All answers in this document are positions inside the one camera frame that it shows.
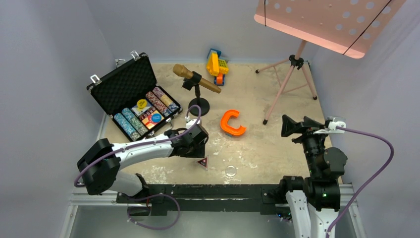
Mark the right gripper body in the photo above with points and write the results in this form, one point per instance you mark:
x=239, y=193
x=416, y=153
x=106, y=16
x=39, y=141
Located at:
x=307, y=137

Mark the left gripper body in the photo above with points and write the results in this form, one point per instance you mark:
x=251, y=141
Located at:
x=195, y=150

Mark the triangular dealer button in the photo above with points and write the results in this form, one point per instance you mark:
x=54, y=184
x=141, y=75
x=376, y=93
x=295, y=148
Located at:
x=204, y=162

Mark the blue small blind button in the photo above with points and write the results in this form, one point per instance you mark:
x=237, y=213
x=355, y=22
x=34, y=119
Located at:
x=156, y=118

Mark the clear round button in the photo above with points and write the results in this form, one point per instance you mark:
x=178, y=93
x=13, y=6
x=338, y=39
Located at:
x=230, y=171

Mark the yellow big blind button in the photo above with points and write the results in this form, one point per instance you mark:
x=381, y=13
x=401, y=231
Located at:
x=142, y=103

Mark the black poker chip case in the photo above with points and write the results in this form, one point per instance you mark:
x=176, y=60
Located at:
x=124, y=86

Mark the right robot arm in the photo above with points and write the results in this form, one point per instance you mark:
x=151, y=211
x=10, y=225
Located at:
x=325, y=177

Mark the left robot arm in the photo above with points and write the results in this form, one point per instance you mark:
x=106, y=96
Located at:
x=100, y=168

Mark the red texas card deck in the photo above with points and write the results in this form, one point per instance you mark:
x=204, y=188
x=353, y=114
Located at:
x=146, y=119

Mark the black microphone stand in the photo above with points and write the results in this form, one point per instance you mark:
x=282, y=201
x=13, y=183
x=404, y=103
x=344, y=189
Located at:
x=197, y=98

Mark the red poker chip row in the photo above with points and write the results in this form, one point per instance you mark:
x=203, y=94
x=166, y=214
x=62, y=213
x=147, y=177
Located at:
x=158, y=104

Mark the purple yellow chip row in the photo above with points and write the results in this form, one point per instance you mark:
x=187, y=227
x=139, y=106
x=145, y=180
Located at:
x=165, y=99

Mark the blue card deck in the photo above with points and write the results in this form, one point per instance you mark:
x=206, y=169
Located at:
x=138, y=111

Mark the gold microphone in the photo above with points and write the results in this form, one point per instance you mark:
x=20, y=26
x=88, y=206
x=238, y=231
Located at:
x=182, y=71

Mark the toy brick truck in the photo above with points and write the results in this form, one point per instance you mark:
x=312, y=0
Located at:
x=217, y=66

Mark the pink music stand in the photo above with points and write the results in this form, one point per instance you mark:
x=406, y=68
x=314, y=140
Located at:
x=348, y=27

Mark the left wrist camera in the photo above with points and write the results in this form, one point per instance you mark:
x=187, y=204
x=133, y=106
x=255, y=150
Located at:
x=191, y=122

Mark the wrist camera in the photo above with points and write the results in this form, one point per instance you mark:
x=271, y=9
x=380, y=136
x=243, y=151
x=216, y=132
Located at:
x=191, y=122
x=333, y=125

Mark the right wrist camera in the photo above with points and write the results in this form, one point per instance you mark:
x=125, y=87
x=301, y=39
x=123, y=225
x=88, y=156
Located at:
x=333, y=125

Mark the black aluminium base frame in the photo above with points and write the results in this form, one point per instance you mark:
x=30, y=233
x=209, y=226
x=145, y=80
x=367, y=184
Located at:
x=163, y=198

